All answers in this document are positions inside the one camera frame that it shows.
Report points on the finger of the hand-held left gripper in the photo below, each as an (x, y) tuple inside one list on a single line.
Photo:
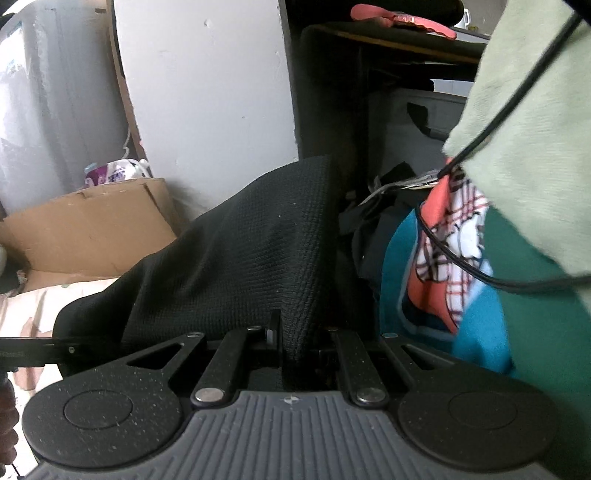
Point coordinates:
[(62, 353)]

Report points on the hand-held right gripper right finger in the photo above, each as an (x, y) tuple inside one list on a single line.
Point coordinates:
[(330, 344)]

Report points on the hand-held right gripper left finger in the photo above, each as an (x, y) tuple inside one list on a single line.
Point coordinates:
[(274, 344)]

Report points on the black garment with patterned lining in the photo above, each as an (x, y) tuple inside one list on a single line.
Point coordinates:
[(240, 249)]

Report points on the bear printed white blanket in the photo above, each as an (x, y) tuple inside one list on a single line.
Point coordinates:
[(32, 304)]

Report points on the black bag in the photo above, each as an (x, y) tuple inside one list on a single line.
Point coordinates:
[(364, 240)]

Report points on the blue cartoon blanket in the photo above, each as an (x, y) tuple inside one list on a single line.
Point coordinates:
[(415, 258)]

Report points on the flat cardboard sheet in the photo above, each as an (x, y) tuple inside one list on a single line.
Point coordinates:
[(92, 230)]

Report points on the purple white tissue pack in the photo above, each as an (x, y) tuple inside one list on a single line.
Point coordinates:
[(111, 173)]

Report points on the grey storage bag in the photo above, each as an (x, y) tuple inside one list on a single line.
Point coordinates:
[(415, 138)]

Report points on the grey wrapped mattress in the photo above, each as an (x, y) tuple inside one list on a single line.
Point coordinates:
[(46, 115)]

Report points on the tall cardboard box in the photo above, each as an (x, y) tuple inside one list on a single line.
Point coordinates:
[(131, 120)]

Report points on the white cabinet panel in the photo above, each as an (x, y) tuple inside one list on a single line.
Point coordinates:
[(207, 92)]

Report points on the black chair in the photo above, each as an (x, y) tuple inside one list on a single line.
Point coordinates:
[(369, 50)]

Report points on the green fleece garment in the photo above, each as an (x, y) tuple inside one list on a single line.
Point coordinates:
[(531, 115)]

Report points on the pink back scratcher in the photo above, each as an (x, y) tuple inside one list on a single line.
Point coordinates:
[(392, 18)]

